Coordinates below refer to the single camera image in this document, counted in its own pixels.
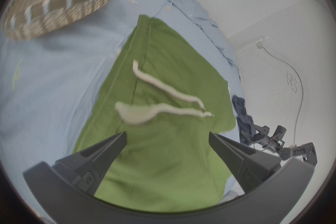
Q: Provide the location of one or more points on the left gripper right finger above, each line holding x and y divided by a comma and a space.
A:
233, 157

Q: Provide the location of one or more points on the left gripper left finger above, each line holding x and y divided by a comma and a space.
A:
102, 156

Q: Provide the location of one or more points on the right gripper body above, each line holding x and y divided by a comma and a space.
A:
267, 141

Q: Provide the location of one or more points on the green shorts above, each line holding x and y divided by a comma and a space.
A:
162, 154

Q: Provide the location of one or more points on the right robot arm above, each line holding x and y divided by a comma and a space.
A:
299, 152

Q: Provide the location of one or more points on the dark blue garment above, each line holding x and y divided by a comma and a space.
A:
242, 118

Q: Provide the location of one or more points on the bed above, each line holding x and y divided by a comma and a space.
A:
52, 86

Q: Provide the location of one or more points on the round woven basket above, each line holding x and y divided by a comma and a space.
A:
57, 7

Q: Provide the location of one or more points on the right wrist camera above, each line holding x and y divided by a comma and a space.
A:
279, 131

